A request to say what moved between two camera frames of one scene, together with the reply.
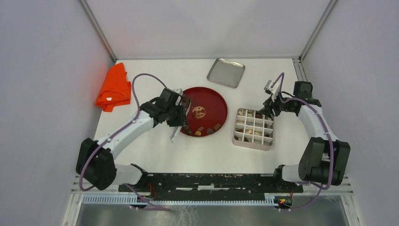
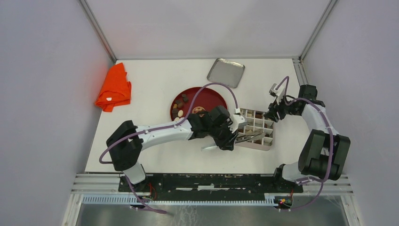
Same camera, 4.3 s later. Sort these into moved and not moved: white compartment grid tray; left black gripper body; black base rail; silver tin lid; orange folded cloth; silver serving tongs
Moved: left black gripper body; silver serving tongs
Not moved: orange folded cloth; white compartment grid tray; silver tin lid; black base rail
